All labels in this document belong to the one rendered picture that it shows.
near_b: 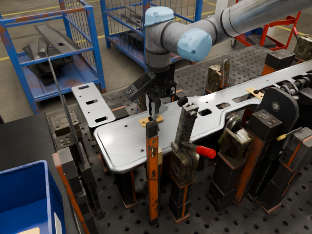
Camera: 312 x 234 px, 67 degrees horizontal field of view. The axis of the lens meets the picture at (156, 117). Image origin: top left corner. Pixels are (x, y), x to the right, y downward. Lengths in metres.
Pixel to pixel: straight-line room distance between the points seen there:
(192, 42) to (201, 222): 0.65
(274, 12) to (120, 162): 0.55
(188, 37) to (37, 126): 0.56
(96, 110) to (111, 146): 0.20
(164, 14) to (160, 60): 0.12
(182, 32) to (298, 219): 0.81
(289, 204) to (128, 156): 0.68
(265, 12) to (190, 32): 0.16
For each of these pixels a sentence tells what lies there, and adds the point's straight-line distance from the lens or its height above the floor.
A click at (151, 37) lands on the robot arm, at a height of 1.32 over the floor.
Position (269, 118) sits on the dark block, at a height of 1.12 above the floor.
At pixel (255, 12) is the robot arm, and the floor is 1.40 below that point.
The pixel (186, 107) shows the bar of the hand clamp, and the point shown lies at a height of 1.21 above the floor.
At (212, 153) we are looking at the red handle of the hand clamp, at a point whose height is 1.15.
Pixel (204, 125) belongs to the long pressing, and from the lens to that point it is 0.84.
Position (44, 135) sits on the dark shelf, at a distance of 0.83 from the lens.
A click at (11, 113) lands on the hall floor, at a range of 2.88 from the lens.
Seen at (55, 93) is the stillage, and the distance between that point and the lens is 2.63.
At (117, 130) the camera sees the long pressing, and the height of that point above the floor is 1.00.
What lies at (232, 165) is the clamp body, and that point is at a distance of 0.80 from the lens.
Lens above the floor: 1.56
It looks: 40 degrees down
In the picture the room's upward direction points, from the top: straight up
